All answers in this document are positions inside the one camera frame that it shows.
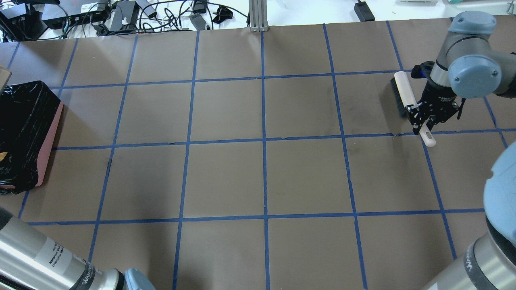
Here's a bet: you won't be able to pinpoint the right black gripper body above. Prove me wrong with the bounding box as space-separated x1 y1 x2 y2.
418 79 462 123

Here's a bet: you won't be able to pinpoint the white hand brush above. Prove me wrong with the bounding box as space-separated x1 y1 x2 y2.
391 71 436 147

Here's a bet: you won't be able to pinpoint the toy potato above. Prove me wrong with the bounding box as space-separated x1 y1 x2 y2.
0 152 8 162

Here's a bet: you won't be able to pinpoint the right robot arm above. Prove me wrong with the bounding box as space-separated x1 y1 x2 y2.
391 11 516 290

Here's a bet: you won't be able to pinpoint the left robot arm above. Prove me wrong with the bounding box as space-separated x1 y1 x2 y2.
0 209 154 290

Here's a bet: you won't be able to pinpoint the bin with black bag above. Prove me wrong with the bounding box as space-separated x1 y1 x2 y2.
0 81 60 195

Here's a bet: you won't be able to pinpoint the black power brick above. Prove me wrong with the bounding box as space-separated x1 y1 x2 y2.
354 0 375 22

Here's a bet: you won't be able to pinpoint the black power adapter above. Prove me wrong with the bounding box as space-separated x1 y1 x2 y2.
189 13 210 31

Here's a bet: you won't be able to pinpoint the aluminium frame post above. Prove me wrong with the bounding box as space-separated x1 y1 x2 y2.
248 0 269 32

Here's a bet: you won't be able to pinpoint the tangle of black cables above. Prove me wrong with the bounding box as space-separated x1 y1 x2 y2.
0 0 248 41

